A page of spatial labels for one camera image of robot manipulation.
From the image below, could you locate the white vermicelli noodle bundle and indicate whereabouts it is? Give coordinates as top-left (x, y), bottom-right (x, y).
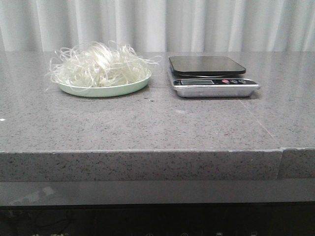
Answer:
top-left (46, 40), bottom-right (161, 90)

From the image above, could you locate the light green round plate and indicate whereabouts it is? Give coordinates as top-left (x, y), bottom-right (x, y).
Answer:
top-left (57, 73), bottom-right (152, 98)

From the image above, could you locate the black silver kitchen scale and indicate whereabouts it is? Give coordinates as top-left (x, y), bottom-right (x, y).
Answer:
top-left (169, 56), bottom-right (260, 98)

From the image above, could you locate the white pleated curtain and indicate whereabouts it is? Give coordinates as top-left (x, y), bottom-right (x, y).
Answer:
top-left (0, 0), bottom-right (315, 52)

